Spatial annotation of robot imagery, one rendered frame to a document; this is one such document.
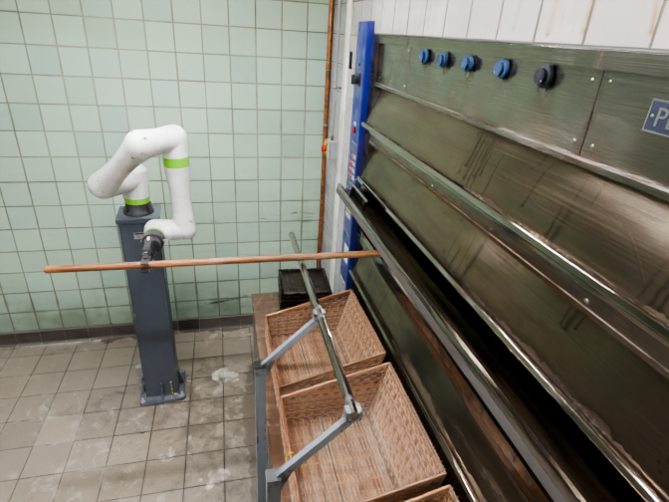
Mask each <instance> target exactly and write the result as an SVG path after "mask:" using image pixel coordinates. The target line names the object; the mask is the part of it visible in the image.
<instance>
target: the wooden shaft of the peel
mask: <svg viewBox="0 0 669 502"><path fill-rule="evenodd" d="M361 257H381V255H380V254H379V253H378V251H377V250H369V251H348V252H328V253H308V254H287V255H266V256H245V257H224V258H203V259H182V260H161V261H149V263H148V265H140V262H141V261H140V262H119V263H99V264H78V265H57V266H45V267H44V272H45V273H47V274H51V273H70V272H90V271H108V270H128V269H147V268H167V267H186V266H206V265H226V264H245V263H265V262H284V261H304V260H323V259H342V258H361Z"/></svg>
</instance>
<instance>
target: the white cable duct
mask: <svg viewBox="0 0 669 502"><path fill-rule="evenodd" d="M351 11H352V0H347V4H346V20H345V36H344V52H343V68H342V84H341V100H340V115H339V131H338V147H337V163H336V179H335V190H336V188H337V184H338V183H340V174H341V159H342V145H343V130H344V115H345V100H346V85H347V71H348V56H349V41H350V26H351ZM338 204H339V196H338V194H337V193H335V195H334V226H333V242H332V252H335V248H336V233H337V219H338ZM334 276H335V259H331V272H330V286H331V289H332V292H333V291H334Z"/></svg>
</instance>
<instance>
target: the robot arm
mask: <svg viewBox="0 0 669 502"><path fill-rule="evenodd" d="M157 155H161V156H162V161H163V169H164V172H165V176H166V180H167V184H168V188H169V194H170V200H171V208H172V216H173V218H172V219H152V220H150V221H148V222H147V223H146V224H145V226H144V235H143V237H142V240H141V241H140V242H141V244H142V248H143V249H142V250H143V251H144V252H143V253H141V256H142V259H141V262H140V265H148V263H149V261H154V260H153V258H154V255H155V254H156V253H157V252H158V251H159V250H160V249H161V248H162V247H163V245H164V242H167V241H168V240H188V239H191V238H192V237H193V236H194V235H195V234H196V230H197V228H196V224H195V219H194V215H193V209H192V202H191V192H190V163H189V146H188V137H187V133H186V132H185V130H184V129H183V128H182V127H180V126H179V125H165V126H162V127H158V128H150V129H135V130H133V131H131V132H129V133H128V134H127V135H126V137H125V139H124V141H123V143H122V144H121V146H120V148H119V149H118V151H117V152H116V153H115V155H114V156H113V157H112V158H111V160H110V161H109V162H108V163H107V164H105V165H104V166H103V167H102V168H101V169H99V170H98V171H96V172H95V173H93V174H92V175H91V176H90V178H89V180H88V188H89V191H90V192H91V194H92V195H94V196H95V197H98V198H102V199H106V198H111V197H114V196H118V195H122V197H123V199H124V209H123V214H124V215H125V216H128V217H143V216H147V215H150V214H152V213H153V212H154V208H153V206H152V205H151V201H150V190H149V182H148V174H147V168H146V167H145V166H144V165H142V163H144V162H145V161H147V160H148V159H150V158H152V157H154V156H157Z"/></svg>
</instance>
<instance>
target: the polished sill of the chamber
mask: <svg viewBox="0 0 669 502"><path fill-rule="evenodd" d="M360 238H361V239H362V241H363V242H364V244H365V245H366V247H367V248H368V250H376V248H375V247H374V246H373V244H372V243H371V241H370V240H369V238H368V237H367V236H366V234H365V233H364V231H363V230H360ZM374 259H375V260H376V262H377V263H378V265H379V266H380V268H381V269H382V271H383V272H384V274H385V275H386V277H387V278H388V280H389V281H390V283H391V284H392V286H393V287H394V289H395V290H396V292H397V293H398V295H399V296H400V298H401V299H402V301H403V302H404V304H405V305H406V307H407V308H408V310H409V311H410V313H411V314H412V316H413V317H414V319H415V320H416V322H417V323H418V325H419V326H420V328H421V329H422V330H423V332H424V333H425V335H426V336H427V338H428V339H429V341H430V342H431V344H432V345H433V347H434V348H435V350H436V351H437V353H438V354H439V356H440V357H441V359H442V360H443V362H444V363H445V365H446V366H447V368H448V369H449V371H450V372H451V374H452V375H453V377H454V378H455V380H456V381H457V383H458V384H459V385H460V386H461V388H462V389H463V391H464V392H465V394H466V395H467V397H468V398H469V400H470V401H471V403H472V404H473V406H474V407H475V409H476V410H477V412H478V413H479V415H480V416H481V418H482V419H483V421H484V422H485V424H486V425H487V427H488V428H489V430H490V431H491V433H492V434H493V436H494V437H495V439H496V440H497V442H498V443H499V445H500V446H501V448H502V449H503V451H504V452H505V454H506V455H507V457H508V458H509V460H510V461H511V463H512V464H513V466H514V467H515V469H516V470H517V471H518V473H519V474H520V476H521V477H522V479H523V480H524V482H525V483H526V485H527V486H528V488H529V489H530V491H531V492H532V494H533V495H534V497H535V498H536V500H537V501H538V502H554V500H553V499H552V497H551V496H550V494H549V493H548V492H547V490H546V489H545V487H544V486H543V484H542V483H541V482H540V480H539V479H538V477H537V476H536V475H535V473H534V472H533V470H532V469H531V467H530V466H529V465H528V463H527V462H526V460H525V459H524V458H523V456H522V455H521V453H520V452H519V450H518V449H517V448H516V446H515V445H514V443H513V442H512V440H511V439H510V438H509V436H508V435H507V433H506V432H505V431H504V429H503V428H502V426H501V425H500V423H499V422H498V421H497V419H496V418H495V416H494V415H493V414H492V412H491V411H490V409H489V408H488V406H487V405H486V404H485V403H484V402H483V400H482V399H481V397H480V396H479V395H478V393H477V392H476V390H475V389H474V388H473V386H472V385H471V383H470V382H469V380H468V379H467V378H466V376H465V375H464V373H463V372H462V370H461V369H460V368H459V366H458V365H457V363H456V362H455V361H454V359H453V358H452V356H451V355H450V353H449V352H448V351H447V349H446V348H445V346H444V345H443V344H442V342H441V341H440V339H439V338H438V336H437V335H436V334H435V332H434V331H433V329H432V328H431V326H430V325H429V324H428V322H427V321H426V319H425V318H424V317H423V315H422V314H421V312H420V311H419V309H418V308H417V307H416V305H415V304H414V302H413V301H412V299H411V298H410V297H409V295H408V294H407V292H406V291H405V290H404V288H403V287H402V285H401V284H400V282H399V281H398V280H397V278H396V277H395V275H394V274H393V273H392V271H391V270H390V268H389V267H388V265H387V264H386V263H385V261H384V260H383V258H382V257H374Z"/></svg>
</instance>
